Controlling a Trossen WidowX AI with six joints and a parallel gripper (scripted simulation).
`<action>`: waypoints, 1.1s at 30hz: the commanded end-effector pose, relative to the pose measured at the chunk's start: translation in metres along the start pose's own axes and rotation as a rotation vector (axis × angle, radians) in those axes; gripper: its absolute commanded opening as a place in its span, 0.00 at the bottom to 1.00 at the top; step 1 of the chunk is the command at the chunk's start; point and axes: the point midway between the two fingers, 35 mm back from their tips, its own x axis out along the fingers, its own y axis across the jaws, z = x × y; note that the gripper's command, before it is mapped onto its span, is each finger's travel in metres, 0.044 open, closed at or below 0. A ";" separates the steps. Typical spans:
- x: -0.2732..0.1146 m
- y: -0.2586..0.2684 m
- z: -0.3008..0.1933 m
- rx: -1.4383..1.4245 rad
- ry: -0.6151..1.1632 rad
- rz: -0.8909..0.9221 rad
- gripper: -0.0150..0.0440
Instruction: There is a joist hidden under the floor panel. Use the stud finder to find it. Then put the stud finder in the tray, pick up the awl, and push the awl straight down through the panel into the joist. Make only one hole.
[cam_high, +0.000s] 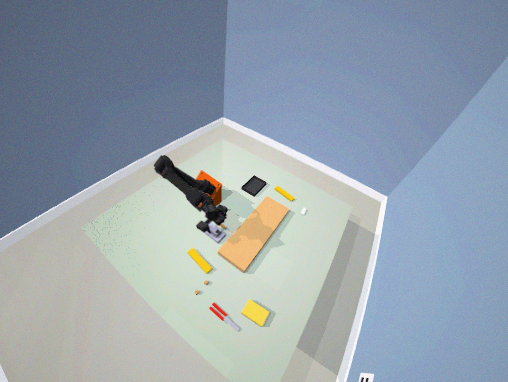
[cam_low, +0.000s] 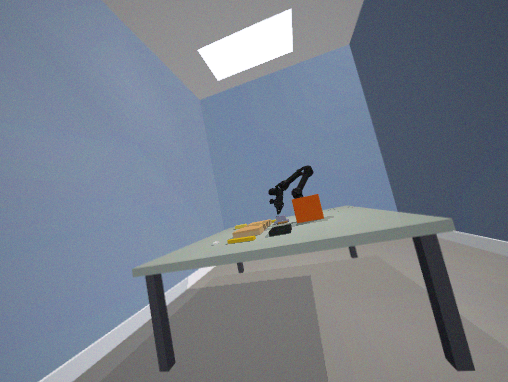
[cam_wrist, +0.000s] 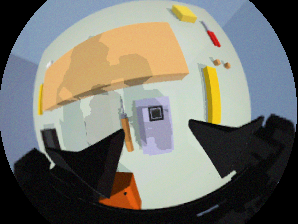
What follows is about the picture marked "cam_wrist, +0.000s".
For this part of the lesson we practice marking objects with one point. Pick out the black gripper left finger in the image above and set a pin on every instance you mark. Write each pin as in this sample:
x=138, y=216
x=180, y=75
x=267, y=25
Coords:
x=95, y=165

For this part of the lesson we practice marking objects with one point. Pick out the brown-handled awl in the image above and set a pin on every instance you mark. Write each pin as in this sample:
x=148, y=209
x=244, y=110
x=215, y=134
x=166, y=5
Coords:
x=125, y=125

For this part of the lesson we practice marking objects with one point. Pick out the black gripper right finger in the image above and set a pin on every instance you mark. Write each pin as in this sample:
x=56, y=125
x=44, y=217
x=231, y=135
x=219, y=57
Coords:
x=224, y=145

